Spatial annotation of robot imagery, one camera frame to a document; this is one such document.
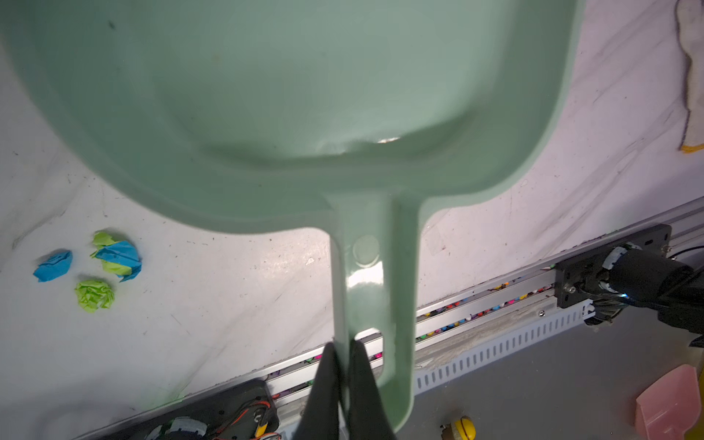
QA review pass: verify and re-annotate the white knit glove right side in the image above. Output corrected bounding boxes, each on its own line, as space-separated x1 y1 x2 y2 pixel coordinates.
676 0 703 154

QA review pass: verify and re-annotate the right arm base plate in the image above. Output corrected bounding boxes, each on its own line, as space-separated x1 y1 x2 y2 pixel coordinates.
554 224 672 309

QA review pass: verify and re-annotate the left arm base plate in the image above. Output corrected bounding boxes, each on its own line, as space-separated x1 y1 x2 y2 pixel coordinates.
99 379 280 439

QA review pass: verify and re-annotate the yellow emergency button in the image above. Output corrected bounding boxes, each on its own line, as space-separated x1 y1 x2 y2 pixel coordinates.
441 415 477 440

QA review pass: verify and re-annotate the green plastic dustpan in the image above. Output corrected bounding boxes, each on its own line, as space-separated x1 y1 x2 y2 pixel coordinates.
1 1 584 431

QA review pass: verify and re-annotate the pink object under table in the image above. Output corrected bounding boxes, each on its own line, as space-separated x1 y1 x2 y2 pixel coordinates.
634 364 702 440

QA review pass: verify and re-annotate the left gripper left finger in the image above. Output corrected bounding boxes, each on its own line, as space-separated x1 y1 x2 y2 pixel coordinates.
293 343 341 440

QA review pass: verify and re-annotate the paper scraps cluster far left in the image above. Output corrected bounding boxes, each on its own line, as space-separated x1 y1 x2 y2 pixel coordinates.
32 231 143 313

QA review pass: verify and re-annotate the white slotted cable duct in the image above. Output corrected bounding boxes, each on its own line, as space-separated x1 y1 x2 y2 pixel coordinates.
412 297 594 395

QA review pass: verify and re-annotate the aluminium front rail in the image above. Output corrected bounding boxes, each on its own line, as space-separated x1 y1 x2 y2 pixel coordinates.
70 197 704 440

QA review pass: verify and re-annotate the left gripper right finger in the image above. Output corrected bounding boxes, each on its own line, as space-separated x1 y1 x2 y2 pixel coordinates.
346 340 396 440

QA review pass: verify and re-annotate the robot right arm white black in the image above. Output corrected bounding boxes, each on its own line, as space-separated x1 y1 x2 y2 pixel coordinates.
595 245 703 348

